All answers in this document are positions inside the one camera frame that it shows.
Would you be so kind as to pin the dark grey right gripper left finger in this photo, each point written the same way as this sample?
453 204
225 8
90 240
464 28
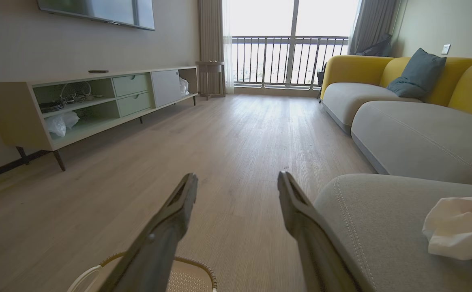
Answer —
159 251

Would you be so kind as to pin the pale green cabinet drawer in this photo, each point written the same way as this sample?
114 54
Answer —
130 84
135 103

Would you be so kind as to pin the white cabinet door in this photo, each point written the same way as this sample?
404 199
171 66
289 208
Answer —
166 87

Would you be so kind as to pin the small wooden side table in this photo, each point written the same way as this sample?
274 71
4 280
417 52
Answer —
210 67

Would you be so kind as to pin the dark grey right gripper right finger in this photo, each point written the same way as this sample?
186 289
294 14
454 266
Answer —
313 251

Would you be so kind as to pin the cream television cabinet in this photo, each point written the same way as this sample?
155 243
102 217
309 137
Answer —
9 109

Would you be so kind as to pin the white wall socket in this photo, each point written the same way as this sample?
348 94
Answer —
446 49

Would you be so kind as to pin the white garment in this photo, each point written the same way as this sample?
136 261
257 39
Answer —
459 227

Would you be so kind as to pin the wall mounted television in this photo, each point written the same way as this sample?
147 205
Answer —
98 10

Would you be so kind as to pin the beige curtain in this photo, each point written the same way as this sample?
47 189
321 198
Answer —
211 32

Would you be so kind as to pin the grey curtain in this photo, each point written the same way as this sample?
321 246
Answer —
372 24

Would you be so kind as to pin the glass balcony door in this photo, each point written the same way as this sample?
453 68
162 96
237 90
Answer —
292 18

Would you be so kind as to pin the black balcony railing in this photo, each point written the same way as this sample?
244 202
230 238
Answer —
284 39

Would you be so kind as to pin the small black stand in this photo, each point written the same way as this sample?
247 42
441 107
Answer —
322 79

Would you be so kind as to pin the black remote control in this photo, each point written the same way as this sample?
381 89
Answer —
98 71

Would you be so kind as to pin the small white plastic bag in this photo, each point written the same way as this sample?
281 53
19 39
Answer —
183 86

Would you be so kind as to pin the clear plastic bag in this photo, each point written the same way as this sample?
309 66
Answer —
59 123

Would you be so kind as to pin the cream plastic laundry basket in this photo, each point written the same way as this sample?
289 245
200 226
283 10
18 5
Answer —
191 280

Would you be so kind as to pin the grey yellow sofa section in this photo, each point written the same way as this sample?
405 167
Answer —
382 227
349 97
422 138

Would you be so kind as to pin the blue grey throw cushion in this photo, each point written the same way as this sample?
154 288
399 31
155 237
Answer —
418 75

